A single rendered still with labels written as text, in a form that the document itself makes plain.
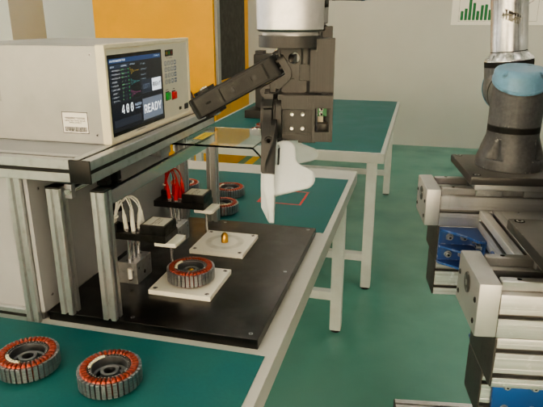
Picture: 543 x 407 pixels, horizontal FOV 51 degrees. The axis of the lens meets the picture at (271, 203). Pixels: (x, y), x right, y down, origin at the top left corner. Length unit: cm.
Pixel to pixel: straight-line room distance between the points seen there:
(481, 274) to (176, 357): 58
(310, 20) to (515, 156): 84
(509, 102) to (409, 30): 511
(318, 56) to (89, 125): 72
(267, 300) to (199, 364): 25
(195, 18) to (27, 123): 370
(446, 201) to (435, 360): 128
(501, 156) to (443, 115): 516
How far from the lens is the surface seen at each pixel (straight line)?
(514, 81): 137
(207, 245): 155
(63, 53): 127
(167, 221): 133
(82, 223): 139
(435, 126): 655
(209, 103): 66
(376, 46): 647
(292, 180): 62
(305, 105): 63
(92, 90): 124
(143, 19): 515
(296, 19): 62
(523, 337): 97
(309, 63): 64
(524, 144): 139
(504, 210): 142
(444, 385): 242
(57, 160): 115
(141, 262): 138
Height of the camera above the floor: 137
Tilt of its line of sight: 18 degrees down
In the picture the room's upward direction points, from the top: straight up
